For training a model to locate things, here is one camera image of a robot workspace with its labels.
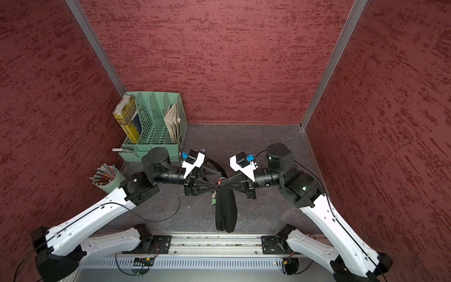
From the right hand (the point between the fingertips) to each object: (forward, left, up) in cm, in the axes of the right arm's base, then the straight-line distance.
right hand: (223, 188), depth 54 cm
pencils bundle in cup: (+17, +59, -21) cm, 64 cm away
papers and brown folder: (+45, +28, -13) cm, 55 cm away
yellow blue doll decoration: (0, +4, -7) cm, 8 cm away
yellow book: (+49, +55, -12) cm, 75 cm away
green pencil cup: (+12, +51, -21) cm, 57 cm away
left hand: (+2, +2, 0) cm, 3 cm away
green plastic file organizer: (+63, +44, -31) cm, 83 cm away
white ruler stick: (+29, +53, -17) cm, 62 cm away
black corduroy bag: (-5, -1, 0) cm, 5 cm away
